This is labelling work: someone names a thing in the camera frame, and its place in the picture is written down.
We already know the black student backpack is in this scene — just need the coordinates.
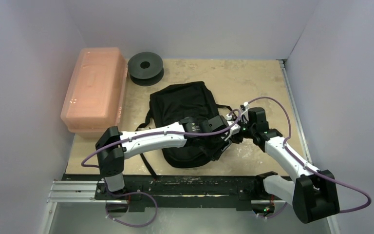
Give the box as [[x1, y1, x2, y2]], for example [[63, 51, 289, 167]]
[[136, 81, 232, 169]]

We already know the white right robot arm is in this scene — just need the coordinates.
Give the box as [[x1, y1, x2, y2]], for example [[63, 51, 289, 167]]
[[237, 105, 340, 223]]

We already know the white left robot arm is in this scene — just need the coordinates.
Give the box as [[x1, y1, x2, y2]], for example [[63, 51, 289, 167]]
[[95, 116, 236, 199]]

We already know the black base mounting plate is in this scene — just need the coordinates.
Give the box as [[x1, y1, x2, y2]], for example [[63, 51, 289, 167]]
[[94, 175, 281, 215]]

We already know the black filament spool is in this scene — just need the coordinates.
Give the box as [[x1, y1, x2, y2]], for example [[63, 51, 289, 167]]
[[128, 52, 165, 86]]

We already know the translucent pink storage box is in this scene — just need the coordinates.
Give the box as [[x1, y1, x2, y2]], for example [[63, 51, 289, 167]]
[[60, 47, 128, 138]]

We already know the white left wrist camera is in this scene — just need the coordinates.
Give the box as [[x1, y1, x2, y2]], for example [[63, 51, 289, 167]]
[[223, 111, 241, 141]]

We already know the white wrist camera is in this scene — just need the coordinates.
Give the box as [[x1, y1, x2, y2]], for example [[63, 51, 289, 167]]
[[223, 111, 241, 141], [240, 102, 249, 113]]

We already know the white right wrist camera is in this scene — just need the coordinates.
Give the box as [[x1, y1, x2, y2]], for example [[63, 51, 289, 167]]
[[240, 102, 249, 113]]

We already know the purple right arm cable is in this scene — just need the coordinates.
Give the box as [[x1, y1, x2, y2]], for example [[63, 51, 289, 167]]
[[246, 96, 372, 215]]

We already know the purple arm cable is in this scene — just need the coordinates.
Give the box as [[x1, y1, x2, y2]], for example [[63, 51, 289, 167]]
[[80, 109, 242, 195], [246, 96, 372, 215]]

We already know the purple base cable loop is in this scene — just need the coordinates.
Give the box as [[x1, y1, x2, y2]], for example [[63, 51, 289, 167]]
[[105, 189, 161, 228]]

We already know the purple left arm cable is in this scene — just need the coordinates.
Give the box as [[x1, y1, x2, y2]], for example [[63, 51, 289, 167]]
[[80, 109, 242, 195]]

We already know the aluminium frame rail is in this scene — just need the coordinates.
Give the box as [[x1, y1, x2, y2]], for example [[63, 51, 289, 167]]
[[46, 59, 341, 234]]

